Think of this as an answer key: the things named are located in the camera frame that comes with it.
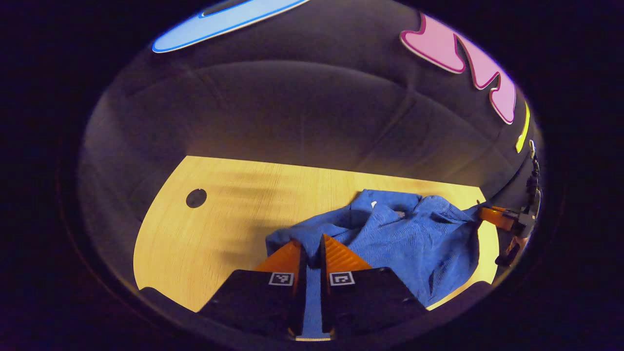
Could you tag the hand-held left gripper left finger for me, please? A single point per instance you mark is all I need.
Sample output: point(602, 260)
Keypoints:
point(301, 297)

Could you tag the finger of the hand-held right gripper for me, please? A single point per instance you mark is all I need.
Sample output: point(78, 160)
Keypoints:
point(497, 215)

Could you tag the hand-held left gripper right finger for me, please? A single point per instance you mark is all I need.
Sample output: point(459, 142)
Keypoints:
point(325, 297)

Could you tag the blue shirt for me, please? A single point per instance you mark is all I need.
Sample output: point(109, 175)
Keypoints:
point(414, 243)

